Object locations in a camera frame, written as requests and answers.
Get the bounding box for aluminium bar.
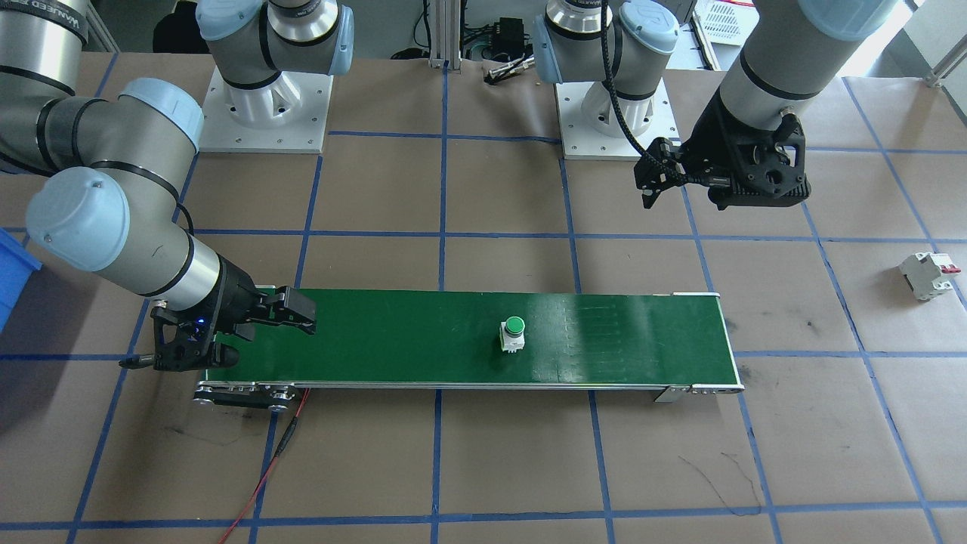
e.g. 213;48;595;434
925;51;967;88

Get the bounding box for green conveyor belt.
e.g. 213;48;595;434
191;285;746;413

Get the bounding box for red black conveyor wire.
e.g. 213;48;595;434
218;387;310;544

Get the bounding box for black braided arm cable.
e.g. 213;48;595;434
599;0;728;190

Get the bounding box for white circuit breaker red switch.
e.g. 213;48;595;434
898;251;963;302

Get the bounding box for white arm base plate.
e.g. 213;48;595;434
554;76;675;160
202;66;335;155

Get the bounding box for white mesh basket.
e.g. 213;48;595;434
694;0;761;47

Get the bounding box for black power supply box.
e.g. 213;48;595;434
491;18;530;54

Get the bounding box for blue plastic bin with foam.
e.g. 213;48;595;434
0;227;43;334

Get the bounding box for green push button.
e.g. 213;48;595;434
499;315;528;357

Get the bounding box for metal connector pins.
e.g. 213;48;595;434
487;57;538;85

